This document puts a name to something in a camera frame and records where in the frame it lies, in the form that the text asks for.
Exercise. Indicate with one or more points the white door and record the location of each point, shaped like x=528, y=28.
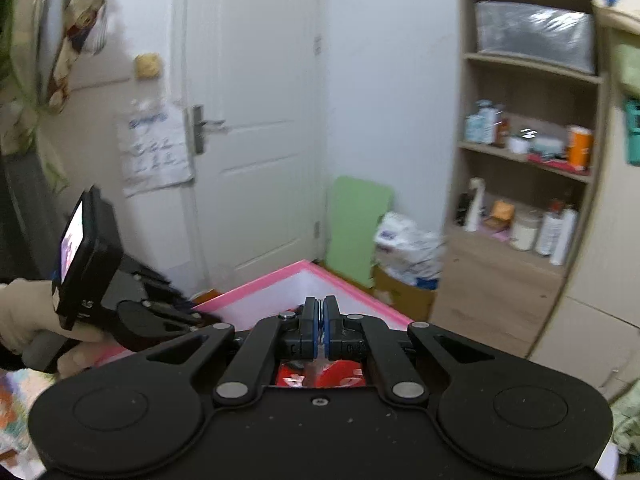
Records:
x=256, y=200

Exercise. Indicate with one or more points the cardboard box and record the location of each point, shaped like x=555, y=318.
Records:
x=413, y=302

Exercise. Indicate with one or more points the white gloved left hand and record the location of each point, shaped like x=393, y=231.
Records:
x=27, y=309

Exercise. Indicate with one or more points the white cylindrical jar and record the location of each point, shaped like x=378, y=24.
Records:
x=524, y=229

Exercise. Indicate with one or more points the green cloth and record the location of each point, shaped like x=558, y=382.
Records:
x=625, y=412

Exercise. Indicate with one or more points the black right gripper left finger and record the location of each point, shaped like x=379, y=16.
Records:
x=287, y=336

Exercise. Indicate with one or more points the red patterned gift box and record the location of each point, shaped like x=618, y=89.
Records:
x=320, y=374

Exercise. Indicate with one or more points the colourful floral cloth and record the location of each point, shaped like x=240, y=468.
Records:
x=19, y=390

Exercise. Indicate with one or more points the white plastic bag on door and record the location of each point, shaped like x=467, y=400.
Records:
x=153, y=149

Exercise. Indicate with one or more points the teal medicine boxes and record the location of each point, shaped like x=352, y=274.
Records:
x=482, y=126

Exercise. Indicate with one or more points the silver wrapped bundle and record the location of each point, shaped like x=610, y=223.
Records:
x=552, y=35

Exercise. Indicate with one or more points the white tall bottle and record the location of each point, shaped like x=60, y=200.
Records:
x=562, y=243

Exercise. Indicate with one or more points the white labelled can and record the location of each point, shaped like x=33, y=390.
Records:
x=550, y=224

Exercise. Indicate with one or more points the white spray bottle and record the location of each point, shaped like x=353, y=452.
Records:
x=477, y=188

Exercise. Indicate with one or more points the silver door handle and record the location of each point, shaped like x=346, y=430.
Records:
x=200, y=128

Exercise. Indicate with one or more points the wooden shelf cabinet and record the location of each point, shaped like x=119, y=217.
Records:
x=489, y=291

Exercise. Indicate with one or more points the white tissue package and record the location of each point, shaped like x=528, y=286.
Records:
x=408, y=254

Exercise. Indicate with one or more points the orange paper cup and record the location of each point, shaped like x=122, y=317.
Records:
x=579, y=147

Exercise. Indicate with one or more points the pink storage box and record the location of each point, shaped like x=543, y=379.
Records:
x=287, y=288

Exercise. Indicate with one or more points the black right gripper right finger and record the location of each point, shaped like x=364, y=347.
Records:
x=370, y=342

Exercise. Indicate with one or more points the orange small box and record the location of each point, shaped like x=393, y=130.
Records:
x=501, y=215

